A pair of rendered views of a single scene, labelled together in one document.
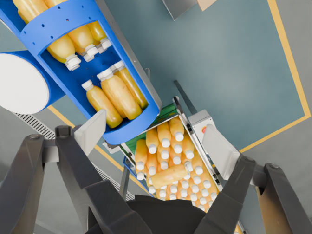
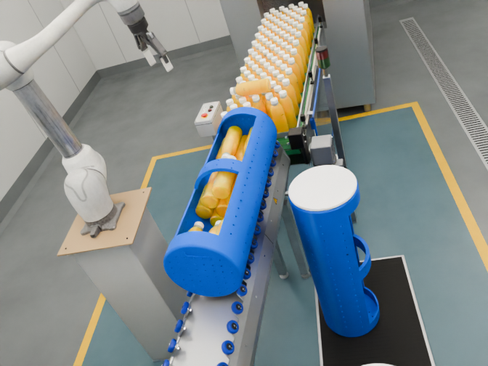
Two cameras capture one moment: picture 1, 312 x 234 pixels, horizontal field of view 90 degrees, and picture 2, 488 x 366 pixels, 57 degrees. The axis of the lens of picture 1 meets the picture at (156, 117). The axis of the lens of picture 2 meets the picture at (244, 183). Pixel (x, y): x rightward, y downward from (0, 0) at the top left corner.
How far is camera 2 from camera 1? 1.83 m
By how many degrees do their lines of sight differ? 40
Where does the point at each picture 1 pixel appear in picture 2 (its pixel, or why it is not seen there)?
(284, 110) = (170, 170)
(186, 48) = not seen: hidden behind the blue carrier
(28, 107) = (330, 170)
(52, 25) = (212, 164)
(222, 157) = (147, 52)
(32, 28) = (223, 165)
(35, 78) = (296, 185)
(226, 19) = not seen: hidden behind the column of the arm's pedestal
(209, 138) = (151, 61)
